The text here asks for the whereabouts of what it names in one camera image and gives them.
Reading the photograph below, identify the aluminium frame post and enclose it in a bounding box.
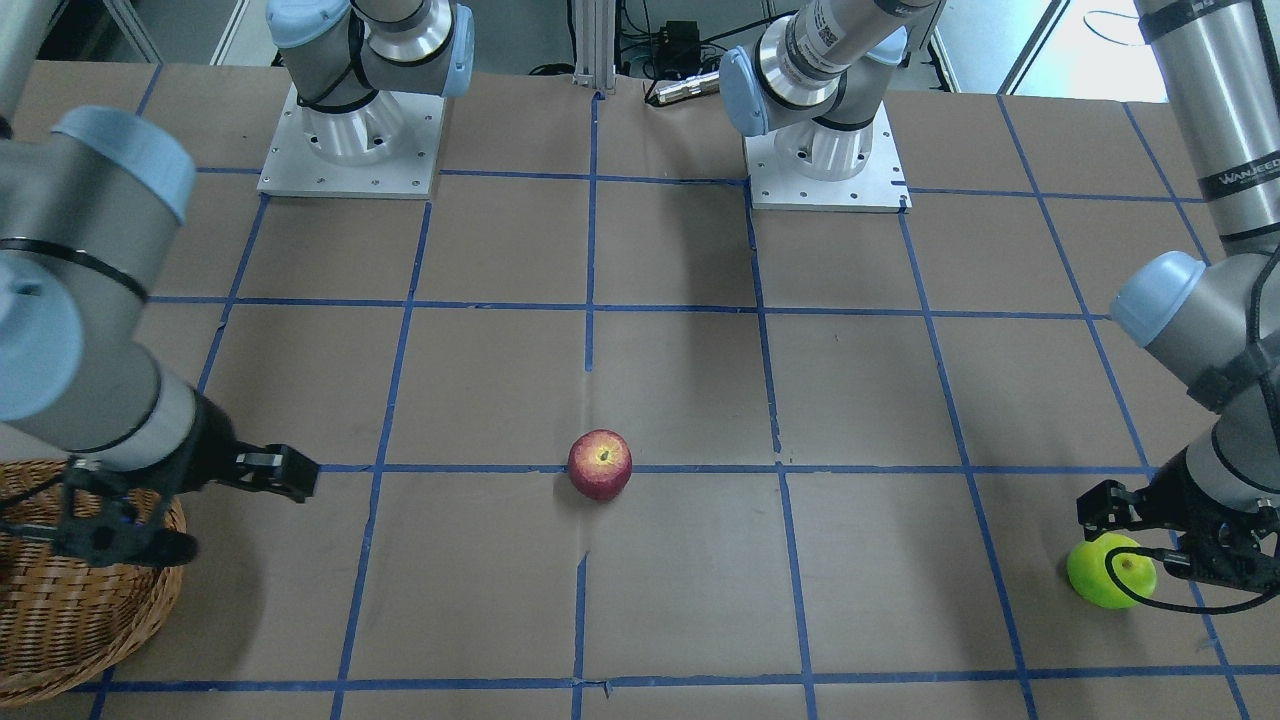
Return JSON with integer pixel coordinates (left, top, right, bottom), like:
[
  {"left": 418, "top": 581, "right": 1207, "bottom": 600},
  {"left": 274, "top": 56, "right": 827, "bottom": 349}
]
[{"left": 570, "top": 0, "right": 618, "bottom": 95}]

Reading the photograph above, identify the green apple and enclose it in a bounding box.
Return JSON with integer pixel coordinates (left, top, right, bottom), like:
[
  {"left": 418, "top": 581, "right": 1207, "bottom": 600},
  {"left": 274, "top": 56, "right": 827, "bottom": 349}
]
[{"left": 1066, "top": 533, "right": 1158, "bottom": 610}]

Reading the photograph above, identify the black wrist camera, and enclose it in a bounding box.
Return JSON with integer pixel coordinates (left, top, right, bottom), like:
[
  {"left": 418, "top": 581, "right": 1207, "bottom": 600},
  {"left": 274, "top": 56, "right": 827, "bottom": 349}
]
[
  {"left": 1161, "top": 521, "right": 1279, "bottom": 593},
  {"left": 3, "top": 456, "right": 198, "bottom": 568}
]

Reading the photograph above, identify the black wrist camera, right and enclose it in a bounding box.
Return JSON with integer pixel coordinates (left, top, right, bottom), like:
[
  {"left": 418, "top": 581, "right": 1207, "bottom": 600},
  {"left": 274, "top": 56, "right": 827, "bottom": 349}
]
[{"left": 3, "top": 456, "right": 198, "bottom": 568}]

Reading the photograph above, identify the wicker basket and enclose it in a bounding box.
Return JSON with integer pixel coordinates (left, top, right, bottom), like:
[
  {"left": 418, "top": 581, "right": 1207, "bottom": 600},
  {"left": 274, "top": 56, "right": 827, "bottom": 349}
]
[{"left": 0, "top": 460, "right": 188, "bottom": 708}]

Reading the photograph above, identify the black wrist camera, left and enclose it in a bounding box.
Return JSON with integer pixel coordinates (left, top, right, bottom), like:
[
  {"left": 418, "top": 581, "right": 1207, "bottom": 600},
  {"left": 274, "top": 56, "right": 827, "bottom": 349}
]
[{"left": 1161, "top": 521, "right": 1279, "bottom": 593}]

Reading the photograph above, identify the red yellow apple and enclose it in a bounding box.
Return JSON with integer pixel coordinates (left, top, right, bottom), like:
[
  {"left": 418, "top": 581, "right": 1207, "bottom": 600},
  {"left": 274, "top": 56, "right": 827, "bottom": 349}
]
[{"left": 567, "top": 429, "right": 634, "bottom": 503}]

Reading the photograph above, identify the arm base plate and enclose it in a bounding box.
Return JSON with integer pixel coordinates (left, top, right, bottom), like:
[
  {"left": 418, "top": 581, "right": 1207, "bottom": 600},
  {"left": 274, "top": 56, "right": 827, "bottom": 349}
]
[
  {"left": 742, "top": 102, "right": 913, "bottom": 213},
  {"left": 257, "top": 88, "right": 448, "bottom": 200}
]

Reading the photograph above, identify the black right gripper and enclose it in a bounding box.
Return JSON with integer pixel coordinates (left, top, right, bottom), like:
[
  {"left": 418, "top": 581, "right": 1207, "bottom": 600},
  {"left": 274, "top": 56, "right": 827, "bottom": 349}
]
[{"left": 170, "top": 395, "right": 320, "bottom": 503}]

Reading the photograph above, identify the silver cylinder connector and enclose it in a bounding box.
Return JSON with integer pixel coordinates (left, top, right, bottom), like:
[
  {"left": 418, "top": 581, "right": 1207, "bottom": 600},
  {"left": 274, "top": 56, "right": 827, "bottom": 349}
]
[{"left": 644, "top": 70, "right": 721, "bottom": 108}]

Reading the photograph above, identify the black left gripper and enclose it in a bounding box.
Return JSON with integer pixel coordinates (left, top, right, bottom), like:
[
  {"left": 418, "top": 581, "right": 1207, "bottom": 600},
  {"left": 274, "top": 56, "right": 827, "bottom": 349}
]
[{"left": 1076, "top": 450, "right": 1277, "bottom": 546}]

